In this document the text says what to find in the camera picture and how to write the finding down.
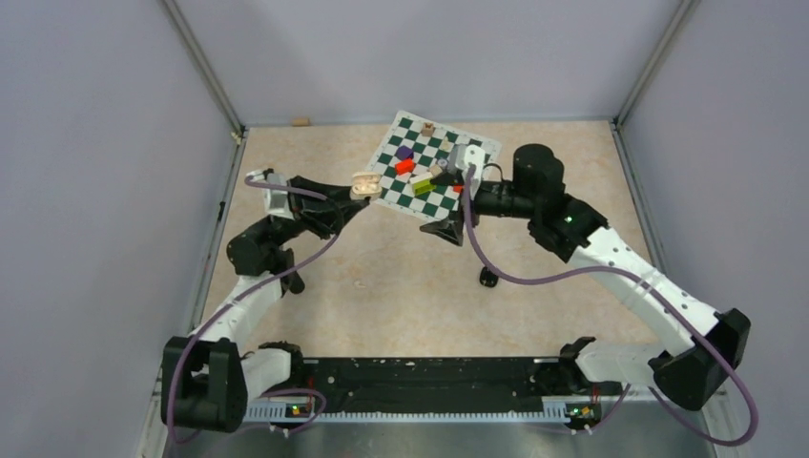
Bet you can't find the black cylinder on table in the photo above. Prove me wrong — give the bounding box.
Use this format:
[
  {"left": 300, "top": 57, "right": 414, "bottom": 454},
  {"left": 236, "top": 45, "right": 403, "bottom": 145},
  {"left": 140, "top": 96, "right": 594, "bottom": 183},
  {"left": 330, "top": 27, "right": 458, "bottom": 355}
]
[{"left": 280, "top": 272, "right": 305, "bottom": 295}]

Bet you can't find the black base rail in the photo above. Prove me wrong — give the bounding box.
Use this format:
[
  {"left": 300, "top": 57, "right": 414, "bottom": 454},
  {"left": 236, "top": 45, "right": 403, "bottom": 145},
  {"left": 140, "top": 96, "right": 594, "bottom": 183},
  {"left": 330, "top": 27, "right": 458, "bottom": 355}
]
[{"left": 278, "top": 357, "right": 623, "bottom": 414}]

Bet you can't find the green white toy brick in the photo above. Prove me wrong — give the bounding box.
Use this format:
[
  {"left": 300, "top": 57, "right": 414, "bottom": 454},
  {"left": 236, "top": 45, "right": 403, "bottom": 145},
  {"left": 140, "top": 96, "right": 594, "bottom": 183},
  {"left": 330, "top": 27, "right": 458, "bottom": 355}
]
[{"left": 408, "top": 173, "right": 436, "bottom": 196}]

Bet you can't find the black earbud charging case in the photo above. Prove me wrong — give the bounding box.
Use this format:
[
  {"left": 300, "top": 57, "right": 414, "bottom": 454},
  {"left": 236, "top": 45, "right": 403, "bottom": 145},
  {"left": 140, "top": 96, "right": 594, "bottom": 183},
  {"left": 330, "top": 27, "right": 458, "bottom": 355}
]
[{"left": 479, "top": 266, "right": 500, "bottom": 288}]

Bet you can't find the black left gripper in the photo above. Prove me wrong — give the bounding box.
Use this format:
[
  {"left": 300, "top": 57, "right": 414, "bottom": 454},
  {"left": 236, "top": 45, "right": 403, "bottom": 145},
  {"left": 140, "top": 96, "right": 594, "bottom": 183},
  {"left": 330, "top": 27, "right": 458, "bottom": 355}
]
[{"left": 256, "top": 175, "right": 370, "bottom": 247}]

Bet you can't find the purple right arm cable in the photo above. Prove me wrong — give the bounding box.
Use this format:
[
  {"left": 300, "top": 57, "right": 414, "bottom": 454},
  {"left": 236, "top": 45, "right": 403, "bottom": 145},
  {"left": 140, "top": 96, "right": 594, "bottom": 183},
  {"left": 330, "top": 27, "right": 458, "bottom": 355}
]
[{"left": 461, "top": 165, "right": 759, "bottom": 448}]

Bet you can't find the purple toy brick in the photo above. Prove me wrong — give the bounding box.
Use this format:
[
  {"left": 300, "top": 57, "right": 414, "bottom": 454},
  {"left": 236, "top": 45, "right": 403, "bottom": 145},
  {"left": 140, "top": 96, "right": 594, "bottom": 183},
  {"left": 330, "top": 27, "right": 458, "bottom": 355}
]
[{"left": 395, "top": 145, "right": 414, "bottom": 160}]

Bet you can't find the brown wooden chess piece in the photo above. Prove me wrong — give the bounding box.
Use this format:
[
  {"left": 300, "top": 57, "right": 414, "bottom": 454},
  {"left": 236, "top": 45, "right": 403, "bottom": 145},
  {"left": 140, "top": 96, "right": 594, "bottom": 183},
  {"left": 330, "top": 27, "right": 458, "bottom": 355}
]
[{"left": 421, "top": 122, "right": 435, "bottom": 137}]

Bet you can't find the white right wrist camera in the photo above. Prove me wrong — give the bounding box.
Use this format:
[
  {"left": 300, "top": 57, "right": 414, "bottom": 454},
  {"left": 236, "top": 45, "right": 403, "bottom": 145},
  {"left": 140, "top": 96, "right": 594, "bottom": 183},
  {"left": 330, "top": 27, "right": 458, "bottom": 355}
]
[{"left": 446, "top": 144, "right": 486, "bottom": 173}]

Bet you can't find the green white chessboard mat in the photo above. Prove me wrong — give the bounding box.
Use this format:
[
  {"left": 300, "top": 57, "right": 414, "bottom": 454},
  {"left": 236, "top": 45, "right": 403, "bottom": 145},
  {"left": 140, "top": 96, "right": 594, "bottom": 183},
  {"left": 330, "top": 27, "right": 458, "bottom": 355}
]
[{"left": 365, "top": 110, "right": 502, "bottom": 222}]

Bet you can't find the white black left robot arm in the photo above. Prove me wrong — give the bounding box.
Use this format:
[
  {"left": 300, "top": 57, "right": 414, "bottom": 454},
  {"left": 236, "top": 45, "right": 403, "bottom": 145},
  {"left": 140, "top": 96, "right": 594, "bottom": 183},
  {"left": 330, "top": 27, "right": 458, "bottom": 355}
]
[{"left": 160, "top": 173, "right": 382, "bottom": 435}]

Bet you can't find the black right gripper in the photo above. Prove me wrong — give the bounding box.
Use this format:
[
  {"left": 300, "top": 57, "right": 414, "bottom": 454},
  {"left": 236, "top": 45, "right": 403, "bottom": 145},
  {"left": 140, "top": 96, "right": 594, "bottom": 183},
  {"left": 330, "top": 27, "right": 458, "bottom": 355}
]
[{"left": 421, "top": 167, "right": 539, "bottom": 244}]

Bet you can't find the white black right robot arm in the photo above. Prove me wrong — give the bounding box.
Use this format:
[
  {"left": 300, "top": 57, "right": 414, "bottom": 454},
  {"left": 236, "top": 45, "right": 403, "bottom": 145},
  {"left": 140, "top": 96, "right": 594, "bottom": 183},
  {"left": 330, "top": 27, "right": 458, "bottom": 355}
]
[{"left": 423, "top": 143, "right": 751, "bottom": 411}]

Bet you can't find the wooden cork cylinder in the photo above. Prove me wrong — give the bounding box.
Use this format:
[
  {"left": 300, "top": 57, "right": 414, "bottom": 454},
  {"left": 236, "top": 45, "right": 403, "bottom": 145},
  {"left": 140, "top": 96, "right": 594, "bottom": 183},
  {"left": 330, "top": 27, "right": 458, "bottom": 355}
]
[{"left": 290, "top": 117, "right": 311, "bottom": 127}]

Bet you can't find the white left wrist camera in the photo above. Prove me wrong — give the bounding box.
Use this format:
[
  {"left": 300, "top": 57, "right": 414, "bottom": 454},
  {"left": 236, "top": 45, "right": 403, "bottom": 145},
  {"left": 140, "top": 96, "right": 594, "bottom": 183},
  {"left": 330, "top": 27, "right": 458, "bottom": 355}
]
[{"left": 245, "top": 168, "right": 295, "bottom": 219}]

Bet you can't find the white earbud charging case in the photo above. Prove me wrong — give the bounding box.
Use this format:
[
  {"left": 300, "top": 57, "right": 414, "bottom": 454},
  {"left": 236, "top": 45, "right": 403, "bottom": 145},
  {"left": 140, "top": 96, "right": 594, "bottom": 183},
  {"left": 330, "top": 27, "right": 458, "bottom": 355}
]
[{"left": 349, "top": 171, "right": 384, "bottom": 200}]

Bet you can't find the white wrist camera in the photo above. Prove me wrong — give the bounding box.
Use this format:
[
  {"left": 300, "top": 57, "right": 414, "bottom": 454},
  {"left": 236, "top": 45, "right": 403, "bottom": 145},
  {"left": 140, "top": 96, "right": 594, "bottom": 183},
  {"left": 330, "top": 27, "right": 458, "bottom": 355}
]
[
  {"left": 245, "top": 168, "right": 295, "bottom": 219},
  {"left": 446, "top": 144, "right": 486, "bottom": 173}
]

